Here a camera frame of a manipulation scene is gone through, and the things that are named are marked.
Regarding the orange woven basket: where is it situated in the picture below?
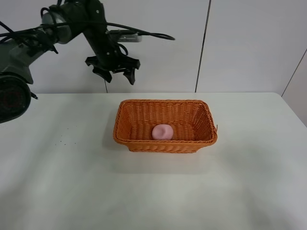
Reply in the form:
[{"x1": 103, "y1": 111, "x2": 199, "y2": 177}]
[{"x1": 113, "y1": 99, "x2": 217, "y2": 153}]

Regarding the pink peach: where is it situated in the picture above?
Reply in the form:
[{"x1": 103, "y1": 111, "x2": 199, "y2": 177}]
[{"x1": 152, "y1": 124, "x2": 174, "y2": 140}]

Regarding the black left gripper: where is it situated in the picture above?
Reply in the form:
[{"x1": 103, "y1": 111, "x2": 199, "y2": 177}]
[{"x1": 84, "y1": 24, "x2": 140, "y2": 85}]

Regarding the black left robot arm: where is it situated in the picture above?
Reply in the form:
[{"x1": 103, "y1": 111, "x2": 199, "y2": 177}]
[{"x1": 0, "y1": 0, "x2": 140, "y2": 123}]

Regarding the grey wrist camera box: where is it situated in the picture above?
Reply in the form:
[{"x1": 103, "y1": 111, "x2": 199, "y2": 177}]
[{"x1": 106, "y1": 30, "x2": 142, "y2": 43}]

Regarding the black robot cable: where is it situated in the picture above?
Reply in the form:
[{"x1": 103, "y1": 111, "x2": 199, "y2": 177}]
[{"x1": 0, "y1": 6, "x2": 176, "y2": 41}]

